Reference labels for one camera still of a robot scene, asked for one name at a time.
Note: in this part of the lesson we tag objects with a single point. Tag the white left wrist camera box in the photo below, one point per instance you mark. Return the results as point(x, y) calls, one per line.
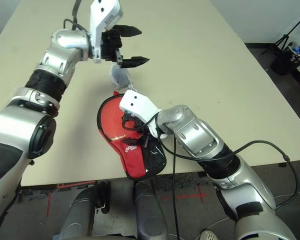
point(100, 25)

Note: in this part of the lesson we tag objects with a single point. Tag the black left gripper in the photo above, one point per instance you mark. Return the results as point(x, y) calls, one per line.
point(110, 45)

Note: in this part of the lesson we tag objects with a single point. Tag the silver right robot leg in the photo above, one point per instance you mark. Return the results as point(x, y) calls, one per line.
point(150, 215)

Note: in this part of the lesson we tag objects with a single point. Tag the silver robot leg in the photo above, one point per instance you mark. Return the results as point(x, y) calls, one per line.
point(80, 215)
point(150, 215)

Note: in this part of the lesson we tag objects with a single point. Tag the black tripod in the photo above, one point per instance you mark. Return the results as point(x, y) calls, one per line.
point(285, 37)

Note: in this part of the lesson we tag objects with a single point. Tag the silver left robot leg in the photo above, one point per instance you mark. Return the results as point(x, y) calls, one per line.
point(80, 215)

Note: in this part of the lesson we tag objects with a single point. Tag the red black paddle case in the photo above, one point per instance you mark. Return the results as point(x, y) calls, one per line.
point(135, 165)

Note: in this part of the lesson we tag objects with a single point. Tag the red floor tape strip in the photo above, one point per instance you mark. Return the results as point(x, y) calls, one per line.
point(48, 205)

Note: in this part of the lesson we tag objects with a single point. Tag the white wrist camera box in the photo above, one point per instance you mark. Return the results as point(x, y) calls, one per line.
point(100, 25)
point(137, 102)

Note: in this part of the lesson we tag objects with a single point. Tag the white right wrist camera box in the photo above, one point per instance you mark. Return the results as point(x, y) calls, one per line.
point(137, 102)

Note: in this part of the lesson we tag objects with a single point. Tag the black bag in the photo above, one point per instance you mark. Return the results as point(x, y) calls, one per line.
point(281, 63)

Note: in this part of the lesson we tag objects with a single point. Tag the white perforated shoe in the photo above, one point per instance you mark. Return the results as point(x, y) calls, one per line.
point(209, 235)

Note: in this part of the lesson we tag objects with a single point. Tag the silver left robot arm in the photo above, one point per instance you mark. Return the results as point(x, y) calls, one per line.
point(17, 130)

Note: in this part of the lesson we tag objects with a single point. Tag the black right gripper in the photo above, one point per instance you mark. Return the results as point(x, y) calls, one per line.
point(141, 132)

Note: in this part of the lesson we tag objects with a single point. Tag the red floor tape cross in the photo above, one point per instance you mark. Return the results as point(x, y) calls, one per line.
point(202, 195)

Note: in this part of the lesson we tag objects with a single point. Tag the red floor tape outline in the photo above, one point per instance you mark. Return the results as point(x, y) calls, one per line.
point(75, 185)

